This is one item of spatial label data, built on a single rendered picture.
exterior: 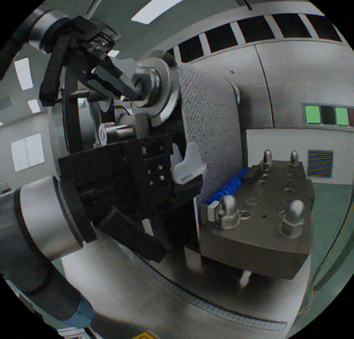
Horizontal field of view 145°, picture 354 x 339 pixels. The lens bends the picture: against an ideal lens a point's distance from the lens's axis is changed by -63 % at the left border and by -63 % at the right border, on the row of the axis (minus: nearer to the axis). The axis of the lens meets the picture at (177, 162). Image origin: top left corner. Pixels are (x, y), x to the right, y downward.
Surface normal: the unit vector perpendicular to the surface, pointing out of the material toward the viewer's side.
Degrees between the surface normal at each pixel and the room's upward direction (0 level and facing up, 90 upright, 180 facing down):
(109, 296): 0
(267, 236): 0
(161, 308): 0
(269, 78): 90
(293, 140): 90
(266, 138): 90
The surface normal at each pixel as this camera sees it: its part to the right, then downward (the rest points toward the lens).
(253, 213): -0.14, -0.97
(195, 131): 0.72, 0.05
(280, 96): -0.68, 0.26
